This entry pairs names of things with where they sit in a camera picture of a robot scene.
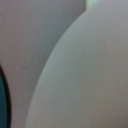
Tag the pink toy stove top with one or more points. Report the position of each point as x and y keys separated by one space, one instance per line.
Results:
x=29 y=30

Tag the black stove burner disc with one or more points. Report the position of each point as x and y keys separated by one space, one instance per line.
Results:
x=5 y=102

